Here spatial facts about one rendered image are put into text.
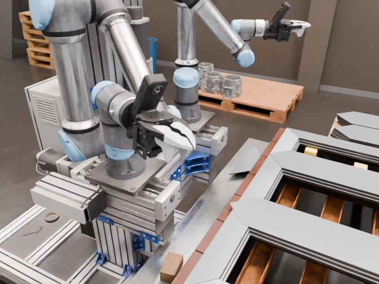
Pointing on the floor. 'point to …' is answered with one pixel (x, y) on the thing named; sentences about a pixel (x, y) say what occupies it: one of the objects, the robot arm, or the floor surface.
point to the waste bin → (153, 51)
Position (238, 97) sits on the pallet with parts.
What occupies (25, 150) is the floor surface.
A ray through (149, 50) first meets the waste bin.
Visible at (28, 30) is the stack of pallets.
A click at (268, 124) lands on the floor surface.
